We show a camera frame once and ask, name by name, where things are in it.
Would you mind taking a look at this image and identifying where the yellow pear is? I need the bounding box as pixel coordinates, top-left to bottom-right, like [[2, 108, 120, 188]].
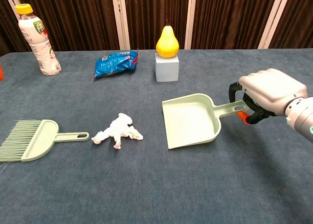
[[156, 19, 180, 59]]

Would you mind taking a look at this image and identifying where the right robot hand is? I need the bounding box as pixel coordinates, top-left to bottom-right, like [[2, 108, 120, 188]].
[[228, 68, 309, 126]]

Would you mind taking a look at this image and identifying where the light grey cube block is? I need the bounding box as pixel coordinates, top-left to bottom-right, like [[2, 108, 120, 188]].
[[155, 53, 180, 83]]

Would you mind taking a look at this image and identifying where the pale green plastic dustpan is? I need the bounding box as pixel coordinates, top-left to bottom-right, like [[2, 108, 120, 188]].
[[161, 93, 247, 150]]

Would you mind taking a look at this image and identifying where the white bottle with yellow cap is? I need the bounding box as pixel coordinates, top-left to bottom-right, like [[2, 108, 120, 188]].
[[15, 3, 62, 76]]

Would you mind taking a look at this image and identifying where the brown pleated screen panel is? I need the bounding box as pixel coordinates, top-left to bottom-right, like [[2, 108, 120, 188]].
[[0, 0, 37, 57], [14, 0, 122, 52], [268, 0, 313, 49], [123, 0, 190, 50], [193, 0, 279, 50]]

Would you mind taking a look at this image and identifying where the blue snack bag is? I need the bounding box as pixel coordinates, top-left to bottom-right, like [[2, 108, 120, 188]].
[[93, 47, 140, 82]]

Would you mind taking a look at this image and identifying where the white paper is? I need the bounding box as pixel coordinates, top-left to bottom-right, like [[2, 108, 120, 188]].
[[91, 112, 144, 150]]

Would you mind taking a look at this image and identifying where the pale green hand broom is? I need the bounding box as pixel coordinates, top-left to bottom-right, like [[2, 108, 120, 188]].
[[0, 118, 90, 172]]

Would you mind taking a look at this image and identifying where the blue felt table cover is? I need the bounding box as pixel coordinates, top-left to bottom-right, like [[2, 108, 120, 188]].
[[0, 48, 313, 224]]

